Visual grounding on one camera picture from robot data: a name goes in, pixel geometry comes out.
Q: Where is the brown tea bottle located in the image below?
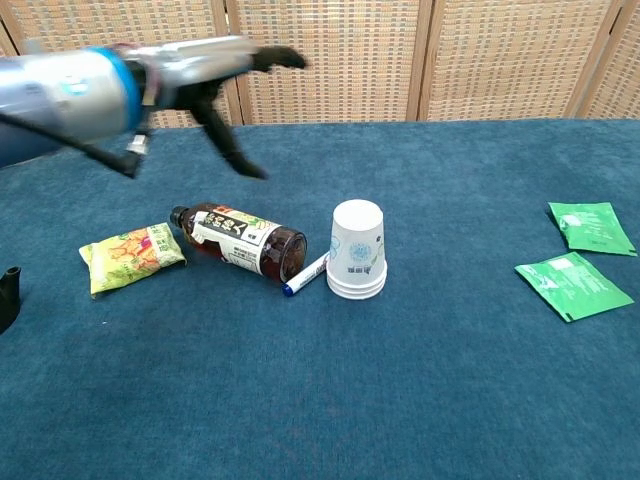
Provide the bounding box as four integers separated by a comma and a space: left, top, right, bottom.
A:
169, 202, 308, 285

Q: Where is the black flask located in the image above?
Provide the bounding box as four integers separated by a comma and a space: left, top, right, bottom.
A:
0, 266, 22, 335

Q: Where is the blue carpet table mat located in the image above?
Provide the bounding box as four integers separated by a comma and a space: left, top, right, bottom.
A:
0, 118, 640, 480

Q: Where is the yellow green snack packet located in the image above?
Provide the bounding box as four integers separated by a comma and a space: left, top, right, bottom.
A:
78, 222, 188, 300

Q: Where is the green sachet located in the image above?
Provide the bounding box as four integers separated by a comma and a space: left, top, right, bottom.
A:
514, 251, 635, 324
547, 201, 639, 258

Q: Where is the white marker blue cap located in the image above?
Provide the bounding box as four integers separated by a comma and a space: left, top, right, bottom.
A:
282, 252, 331, 298

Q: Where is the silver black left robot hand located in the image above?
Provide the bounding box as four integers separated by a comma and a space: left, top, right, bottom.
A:
127, 35, 309, 181

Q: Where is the white paper cup blue flower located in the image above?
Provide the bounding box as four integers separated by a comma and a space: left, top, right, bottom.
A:
327, 199, 389, 287

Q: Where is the woven bamboo folding screen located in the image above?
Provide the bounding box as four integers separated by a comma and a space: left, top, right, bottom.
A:
0, 0, 640, 130

